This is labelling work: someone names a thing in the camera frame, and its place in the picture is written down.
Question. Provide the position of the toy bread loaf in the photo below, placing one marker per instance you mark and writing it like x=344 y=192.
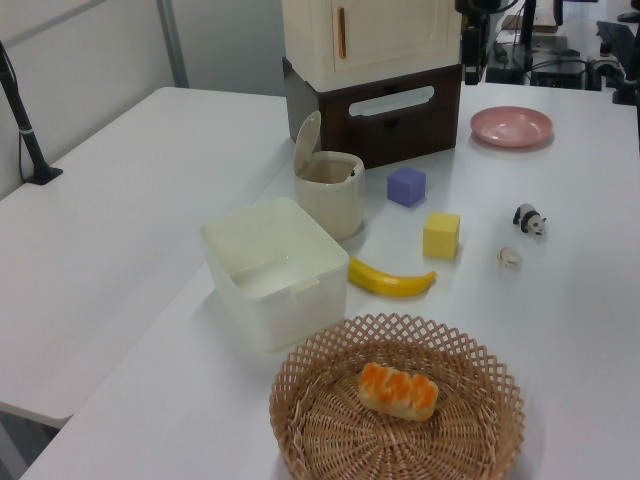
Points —
x=395 y=392

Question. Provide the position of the dark brown wooden drawer box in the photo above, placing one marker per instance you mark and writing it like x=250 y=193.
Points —
x=400 y=132

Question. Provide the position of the white paper ball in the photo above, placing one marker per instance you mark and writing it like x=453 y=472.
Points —
x=509 y=257

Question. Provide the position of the cream plastic storage box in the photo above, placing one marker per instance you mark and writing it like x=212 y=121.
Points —
x=390 y=40

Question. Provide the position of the yellow foam cube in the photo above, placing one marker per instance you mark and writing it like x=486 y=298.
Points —
x=440 y=240

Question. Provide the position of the brown wooden board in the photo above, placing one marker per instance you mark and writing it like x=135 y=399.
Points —
x=515 y=22

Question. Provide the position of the small panda figurine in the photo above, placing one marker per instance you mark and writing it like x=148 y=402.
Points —
x=530 y=220

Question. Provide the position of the yellow toy banana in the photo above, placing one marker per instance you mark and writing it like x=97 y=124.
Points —
x=385 y=282

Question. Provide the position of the white plastic open bin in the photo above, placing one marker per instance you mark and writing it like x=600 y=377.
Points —
x=300 y=320

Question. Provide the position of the beige mini trash can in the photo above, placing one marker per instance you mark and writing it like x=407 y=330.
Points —
x=330 y=210

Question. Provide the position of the black stand pole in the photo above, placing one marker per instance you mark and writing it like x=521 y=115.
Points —
x=27 y=135

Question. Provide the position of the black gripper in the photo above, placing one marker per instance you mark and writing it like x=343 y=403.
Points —
x=475 y=12

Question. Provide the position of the grey metal partition post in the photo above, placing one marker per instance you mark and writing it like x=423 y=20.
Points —
x=172 y=40

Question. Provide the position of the pink plastic plate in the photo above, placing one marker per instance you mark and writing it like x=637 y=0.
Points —
x=510 y=125

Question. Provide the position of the black desk clamp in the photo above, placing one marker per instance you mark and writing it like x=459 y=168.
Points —
x=625 y=92

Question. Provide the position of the purple foam cube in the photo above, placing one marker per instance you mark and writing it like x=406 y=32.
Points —
x=405 y=187

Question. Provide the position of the woven wicker basket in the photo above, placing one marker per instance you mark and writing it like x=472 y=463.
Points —
x=350 y=440

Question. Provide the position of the black monitor stand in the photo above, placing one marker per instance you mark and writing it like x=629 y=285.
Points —
x=528 y=22

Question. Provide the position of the black desk equipment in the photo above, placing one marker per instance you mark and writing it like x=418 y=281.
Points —
x=555 y=70

